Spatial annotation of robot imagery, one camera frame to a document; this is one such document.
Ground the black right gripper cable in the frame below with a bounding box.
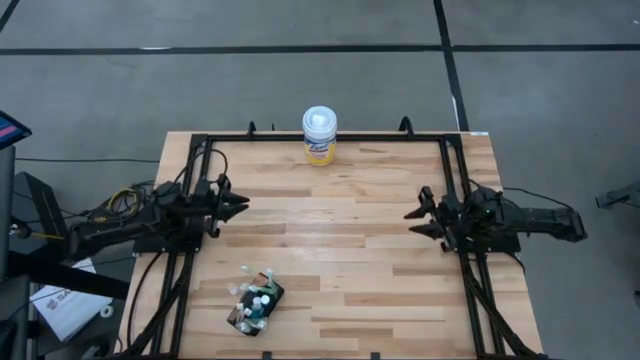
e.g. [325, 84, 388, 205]
[501, 185, 576, 211]

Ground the white paper stack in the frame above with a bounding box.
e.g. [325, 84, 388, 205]
[28, 257, 114, 344]

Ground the dark screen with pink stripe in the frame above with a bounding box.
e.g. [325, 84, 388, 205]
[0, 109, 33, 151]

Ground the yellow Lysol wipes canister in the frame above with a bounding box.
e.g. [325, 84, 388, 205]
[301, 104, 339, 168]

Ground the black aluminium table frame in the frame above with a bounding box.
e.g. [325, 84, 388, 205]
[117, 118, 549, 360]

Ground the yellow cable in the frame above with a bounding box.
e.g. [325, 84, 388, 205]
[19, 185, 144, 241]

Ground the black floor cable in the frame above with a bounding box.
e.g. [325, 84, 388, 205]
[13, 156, 162, 164]

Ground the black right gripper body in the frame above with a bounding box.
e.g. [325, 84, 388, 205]
[421, 185, 494, 251]

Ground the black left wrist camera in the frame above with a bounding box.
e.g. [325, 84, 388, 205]
[192, 177, 215, 202]

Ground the black side desk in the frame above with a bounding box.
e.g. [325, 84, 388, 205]
[0, 144, 131, 360]

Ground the black floor equipment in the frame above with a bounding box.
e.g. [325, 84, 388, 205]
[594, 179, 640, 211]

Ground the black computer case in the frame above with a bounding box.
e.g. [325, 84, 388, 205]
[12, 171, 77, 259]

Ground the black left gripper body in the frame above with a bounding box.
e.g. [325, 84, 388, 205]
[159, 174, 225, 239]

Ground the black wire caddy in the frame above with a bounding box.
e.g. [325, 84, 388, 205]
[226, 271, 286, 338]

